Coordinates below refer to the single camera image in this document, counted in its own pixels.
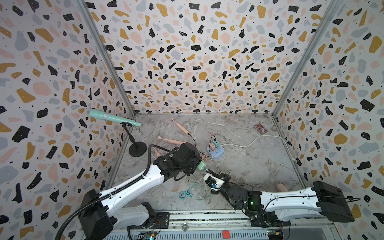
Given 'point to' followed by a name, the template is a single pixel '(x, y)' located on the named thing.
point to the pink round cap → (281, 188)
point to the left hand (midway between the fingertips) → (207, 159)
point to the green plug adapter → (202, 165)
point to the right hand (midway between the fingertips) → (213, 170)
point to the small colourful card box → (260, 128)
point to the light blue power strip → (216, 153)
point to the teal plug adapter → (216, 143)
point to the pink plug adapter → (212, 146)
